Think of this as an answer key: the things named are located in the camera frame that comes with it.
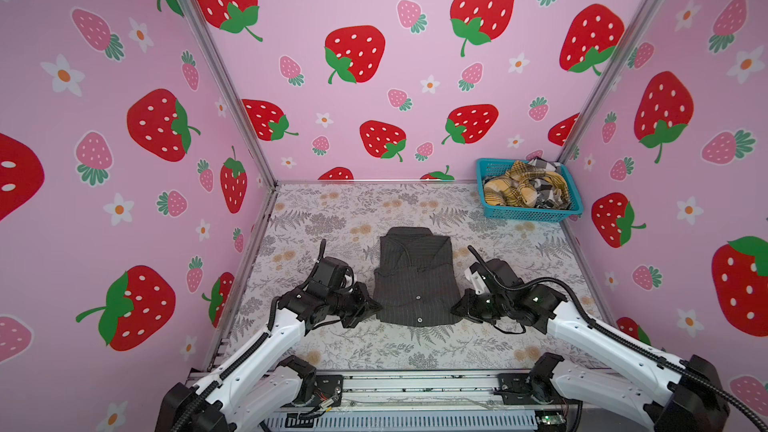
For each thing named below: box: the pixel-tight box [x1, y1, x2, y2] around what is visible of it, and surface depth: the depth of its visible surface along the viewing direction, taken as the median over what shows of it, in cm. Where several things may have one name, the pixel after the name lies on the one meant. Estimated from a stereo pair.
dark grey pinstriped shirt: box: [374, 227, 463, 327], surface depth 92 cm
